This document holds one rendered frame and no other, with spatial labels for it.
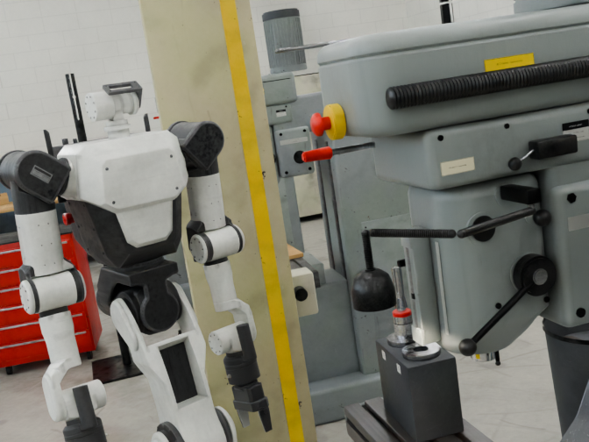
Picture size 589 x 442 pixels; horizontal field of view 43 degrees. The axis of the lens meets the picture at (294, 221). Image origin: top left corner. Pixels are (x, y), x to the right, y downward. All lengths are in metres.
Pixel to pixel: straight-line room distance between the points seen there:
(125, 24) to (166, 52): 7.35
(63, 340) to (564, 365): 2.26
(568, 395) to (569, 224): 2.19
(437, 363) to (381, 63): 0.82
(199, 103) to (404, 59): 1.85
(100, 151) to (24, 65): 8.50
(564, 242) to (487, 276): 0.15
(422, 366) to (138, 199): 0.75
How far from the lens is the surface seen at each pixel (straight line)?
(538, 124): 1.30
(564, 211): 1.35
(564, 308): 1.39
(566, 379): 3.45
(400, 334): 1.87
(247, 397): 2.04
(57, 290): 1.76
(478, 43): 1.23
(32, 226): 1.76
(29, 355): 5.99
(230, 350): 2.01
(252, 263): 3.05
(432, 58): 1.20
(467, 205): 1.27
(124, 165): 1.75
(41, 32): 10.25
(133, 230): 1.77
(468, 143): 1.24
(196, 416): 1.87
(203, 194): 1.93
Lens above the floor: 1.84
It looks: 10 degrees down
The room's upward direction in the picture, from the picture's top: 9 degrees counter-clockwise
